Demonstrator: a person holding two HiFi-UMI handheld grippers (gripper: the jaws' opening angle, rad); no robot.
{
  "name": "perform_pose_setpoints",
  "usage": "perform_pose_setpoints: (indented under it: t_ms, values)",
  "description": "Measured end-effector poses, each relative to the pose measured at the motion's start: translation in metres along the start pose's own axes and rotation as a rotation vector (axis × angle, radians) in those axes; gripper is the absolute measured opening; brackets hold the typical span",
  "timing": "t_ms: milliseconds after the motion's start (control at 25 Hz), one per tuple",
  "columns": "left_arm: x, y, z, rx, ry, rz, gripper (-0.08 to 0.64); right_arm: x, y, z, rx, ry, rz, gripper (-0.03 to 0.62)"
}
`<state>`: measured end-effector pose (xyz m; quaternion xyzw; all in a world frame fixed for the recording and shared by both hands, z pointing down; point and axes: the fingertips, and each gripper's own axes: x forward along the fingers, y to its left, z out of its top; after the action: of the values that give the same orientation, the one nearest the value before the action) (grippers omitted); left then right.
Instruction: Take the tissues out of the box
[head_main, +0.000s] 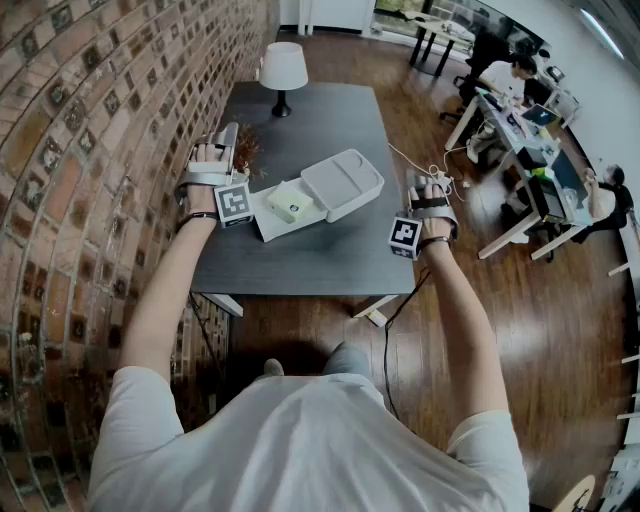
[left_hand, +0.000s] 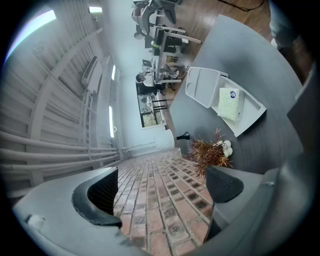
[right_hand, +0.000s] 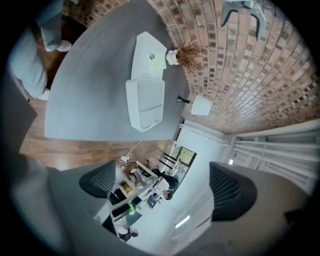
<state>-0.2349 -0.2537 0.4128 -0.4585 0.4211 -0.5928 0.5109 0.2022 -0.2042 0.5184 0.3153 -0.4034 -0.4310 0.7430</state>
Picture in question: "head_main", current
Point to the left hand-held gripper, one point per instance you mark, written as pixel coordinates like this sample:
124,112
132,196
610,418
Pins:
232,205

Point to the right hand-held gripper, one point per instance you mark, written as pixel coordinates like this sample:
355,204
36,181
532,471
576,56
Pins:
405,236

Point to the white storage box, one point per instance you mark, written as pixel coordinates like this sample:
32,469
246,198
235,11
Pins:
280,220

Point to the pale yellow item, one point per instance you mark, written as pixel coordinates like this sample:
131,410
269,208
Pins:
290,201

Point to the person's left forearm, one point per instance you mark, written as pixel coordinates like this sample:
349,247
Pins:
165,290

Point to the person's right forearm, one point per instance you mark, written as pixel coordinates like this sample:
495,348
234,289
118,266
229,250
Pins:
465,320

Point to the person's left hand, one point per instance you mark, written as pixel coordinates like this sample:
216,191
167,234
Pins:
202,200

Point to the person's right hand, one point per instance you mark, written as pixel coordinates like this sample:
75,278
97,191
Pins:
435,227

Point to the black right wristband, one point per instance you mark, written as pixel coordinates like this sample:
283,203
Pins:
435,241

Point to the black wristband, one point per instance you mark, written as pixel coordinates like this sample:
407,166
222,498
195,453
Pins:
435,241
202,215

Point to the black left wristband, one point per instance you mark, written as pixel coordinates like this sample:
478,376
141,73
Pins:
202,215

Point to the dried reddish plant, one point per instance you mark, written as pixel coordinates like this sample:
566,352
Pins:
247,150

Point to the white open box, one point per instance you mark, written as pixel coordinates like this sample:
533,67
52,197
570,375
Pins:
342,182

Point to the person's right leg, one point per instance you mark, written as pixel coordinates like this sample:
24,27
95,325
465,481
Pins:
346,357

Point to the black computer case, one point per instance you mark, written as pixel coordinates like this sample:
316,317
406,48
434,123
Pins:
547,197

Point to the long white desk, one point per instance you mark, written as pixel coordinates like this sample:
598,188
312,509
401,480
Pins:
505,127

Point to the white table lamp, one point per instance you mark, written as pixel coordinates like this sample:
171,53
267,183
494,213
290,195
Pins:
283,65

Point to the person's left shoe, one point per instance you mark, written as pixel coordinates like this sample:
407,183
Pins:
273,367

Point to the dark monitor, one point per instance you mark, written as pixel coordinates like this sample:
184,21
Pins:
567,175

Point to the open laptop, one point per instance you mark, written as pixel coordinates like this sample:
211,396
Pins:
540,114

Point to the black office chair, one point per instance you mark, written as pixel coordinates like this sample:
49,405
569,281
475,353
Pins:
482,55

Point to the table with black legs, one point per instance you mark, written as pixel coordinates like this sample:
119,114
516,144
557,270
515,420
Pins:
442,30

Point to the white cabinet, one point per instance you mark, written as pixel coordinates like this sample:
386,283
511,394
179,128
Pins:
327,15

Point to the person's white shirt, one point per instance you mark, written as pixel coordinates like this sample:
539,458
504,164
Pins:
300,450

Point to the round wooden stool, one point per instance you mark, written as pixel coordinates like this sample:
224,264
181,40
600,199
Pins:
580,495

